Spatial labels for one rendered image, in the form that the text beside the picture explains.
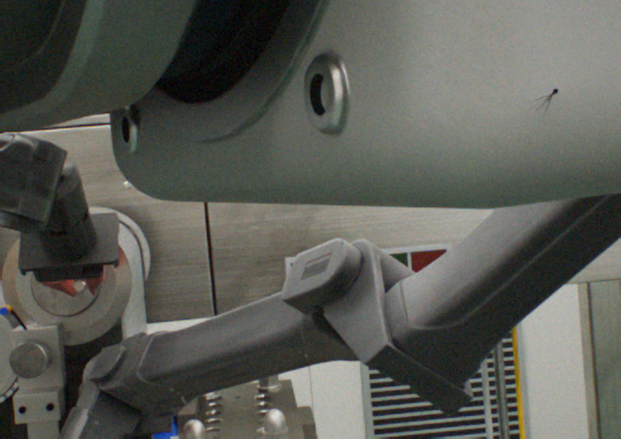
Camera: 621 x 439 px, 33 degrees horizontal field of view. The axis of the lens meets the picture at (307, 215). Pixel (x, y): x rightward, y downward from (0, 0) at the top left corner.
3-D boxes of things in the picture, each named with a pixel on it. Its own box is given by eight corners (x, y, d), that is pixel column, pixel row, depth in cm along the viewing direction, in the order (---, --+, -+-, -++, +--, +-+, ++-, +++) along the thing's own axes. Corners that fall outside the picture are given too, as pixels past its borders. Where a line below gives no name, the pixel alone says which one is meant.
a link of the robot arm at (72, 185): (62, 200, 100) (87, 155, 103) (-5, 183, 101) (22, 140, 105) (75, 242, 106) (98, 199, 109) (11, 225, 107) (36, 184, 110)
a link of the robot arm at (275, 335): (466, 296, 77) (354, 221, 73) (448, 366, 74) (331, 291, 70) (183, 380, 110) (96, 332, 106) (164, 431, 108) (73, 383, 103)
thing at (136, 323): (137, 477, 125) (121, 322, 123) (152, 425, 148) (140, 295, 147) (140, 477, 125) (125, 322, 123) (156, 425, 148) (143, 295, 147)
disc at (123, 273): (-2, 342, 122) (4, 214, 121) (-1, 341, 123) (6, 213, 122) (127, 348, 123) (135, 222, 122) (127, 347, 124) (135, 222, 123)
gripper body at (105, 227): (119, 271, 111) (109, 229, 105) (21, 279, 111) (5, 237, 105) (120, 222, 115) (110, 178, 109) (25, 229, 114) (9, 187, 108)
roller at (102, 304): (13, 329, 122) (18, 229, 121) (53, 298, 148) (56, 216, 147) (114, 334, 123) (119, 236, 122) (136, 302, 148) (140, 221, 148)
